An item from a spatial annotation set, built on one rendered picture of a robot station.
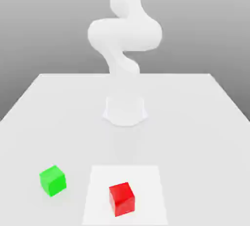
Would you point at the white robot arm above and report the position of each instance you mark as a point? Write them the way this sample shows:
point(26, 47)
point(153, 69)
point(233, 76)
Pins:
point(125, 34)

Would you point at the small red cube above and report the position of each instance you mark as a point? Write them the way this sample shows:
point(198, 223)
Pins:
point(122, 198)

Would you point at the small green cube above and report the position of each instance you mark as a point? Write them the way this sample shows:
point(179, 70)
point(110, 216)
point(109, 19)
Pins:
point(52, 181)

